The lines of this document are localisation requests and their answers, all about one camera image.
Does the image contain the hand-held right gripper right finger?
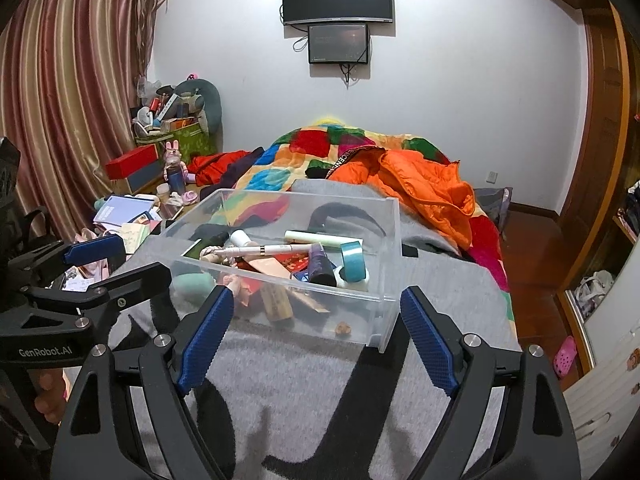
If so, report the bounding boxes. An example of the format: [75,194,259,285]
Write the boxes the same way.
[370,285,583,480]

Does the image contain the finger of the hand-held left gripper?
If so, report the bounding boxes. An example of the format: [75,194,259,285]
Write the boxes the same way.
[20,262,173,321]
[10,234,126,286]

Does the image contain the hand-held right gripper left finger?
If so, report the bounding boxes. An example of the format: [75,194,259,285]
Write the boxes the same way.
[50,284,236,480]

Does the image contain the teal bottle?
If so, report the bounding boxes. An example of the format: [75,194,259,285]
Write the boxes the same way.
[172,270,216,301]

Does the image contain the clear plastic bin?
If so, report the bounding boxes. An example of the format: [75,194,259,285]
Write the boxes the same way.
[155,187,403,355]

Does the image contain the dark green bottle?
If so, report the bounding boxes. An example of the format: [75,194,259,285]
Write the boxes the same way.
[190,224,231,256]

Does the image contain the white round jar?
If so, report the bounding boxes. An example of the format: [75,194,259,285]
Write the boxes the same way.
[332,266,371,291]

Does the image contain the beige cosmetic pen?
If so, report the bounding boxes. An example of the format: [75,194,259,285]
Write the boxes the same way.
[215,242,311,257]

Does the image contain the red foil packet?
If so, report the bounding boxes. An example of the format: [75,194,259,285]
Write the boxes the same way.
[235,255,311,301]

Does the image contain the blue tape roll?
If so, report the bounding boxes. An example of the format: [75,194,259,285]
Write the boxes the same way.
[340,241,368,283]

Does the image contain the purple bottle black cap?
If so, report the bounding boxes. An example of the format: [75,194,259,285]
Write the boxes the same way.
[307,242,337,286]

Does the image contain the light green tube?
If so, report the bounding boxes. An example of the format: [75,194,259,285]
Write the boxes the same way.
[284,230,363,248]

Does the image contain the person's left hand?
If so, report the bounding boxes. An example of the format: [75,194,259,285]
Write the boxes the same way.
[32,367,68,426]

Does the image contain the beige printed box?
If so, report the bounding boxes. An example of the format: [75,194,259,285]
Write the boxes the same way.
[117,223,151,256]

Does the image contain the lilac notebook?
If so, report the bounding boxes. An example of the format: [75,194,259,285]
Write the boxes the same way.
[92,195,156,226]

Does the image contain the black chair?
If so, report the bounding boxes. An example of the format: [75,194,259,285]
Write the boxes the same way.
[10,205,53,261]

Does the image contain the dark blue box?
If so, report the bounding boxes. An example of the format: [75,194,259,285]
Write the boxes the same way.
[127,162,168,193]

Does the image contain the red box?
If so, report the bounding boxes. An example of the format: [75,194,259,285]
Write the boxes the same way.
[105,145,158,181]

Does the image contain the blue water bottle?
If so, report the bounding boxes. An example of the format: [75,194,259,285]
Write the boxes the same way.
[166,162,186,195]

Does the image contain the pink rabbit toy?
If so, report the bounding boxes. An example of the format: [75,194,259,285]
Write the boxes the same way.
[164,140,188,166]

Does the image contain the pink clog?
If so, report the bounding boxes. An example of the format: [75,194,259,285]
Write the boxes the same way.
[552,336,578,376]

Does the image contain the red jacket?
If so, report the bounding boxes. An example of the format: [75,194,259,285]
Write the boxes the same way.
[189,152,251,187]

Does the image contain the green printed bag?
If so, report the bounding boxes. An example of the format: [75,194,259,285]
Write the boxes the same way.
[134,127,211,158]

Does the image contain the grey fabric bag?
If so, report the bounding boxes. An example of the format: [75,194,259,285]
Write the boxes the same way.
[472,186,515,233]

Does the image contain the orange jacket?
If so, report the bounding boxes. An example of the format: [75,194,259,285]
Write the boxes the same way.
[327,147,476,251]

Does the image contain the dark purple garment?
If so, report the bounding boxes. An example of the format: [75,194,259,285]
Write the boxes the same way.
[220,147,266,191]

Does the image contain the pile of assorted clutter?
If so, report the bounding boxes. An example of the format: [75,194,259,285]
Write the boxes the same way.
[132,77,206,133]

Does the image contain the striped curtain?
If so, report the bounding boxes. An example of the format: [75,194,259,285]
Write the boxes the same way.
[0,0,166,241]

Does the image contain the white shoes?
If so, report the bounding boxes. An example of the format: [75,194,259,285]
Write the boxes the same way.
[572,270,616,306]

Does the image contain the white drawer cabinet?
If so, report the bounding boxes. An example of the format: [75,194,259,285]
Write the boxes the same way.
[562,330,640,466]

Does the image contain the grey green pillow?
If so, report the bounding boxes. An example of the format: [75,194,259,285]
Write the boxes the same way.
[172,79,221,136]

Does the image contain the white wardrobe door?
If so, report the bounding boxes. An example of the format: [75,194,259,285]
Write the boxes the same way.
[580,240,640,361]

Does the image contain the colourful patchwork quilt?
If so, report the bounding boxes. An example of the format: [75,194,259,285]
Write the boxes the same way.
[232,119,516,321]

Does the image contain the wooden shelf unit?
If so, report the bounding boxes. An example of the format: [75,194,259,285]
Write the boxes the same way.
[612,180,640,246]

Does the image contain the wooden door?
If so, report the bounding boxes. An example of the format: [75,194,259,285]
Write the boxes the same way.
[557,5,631,241]

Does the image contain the small black monitor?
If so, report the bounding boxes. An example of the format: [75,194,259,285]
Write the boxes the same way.
[307,22,371,65]

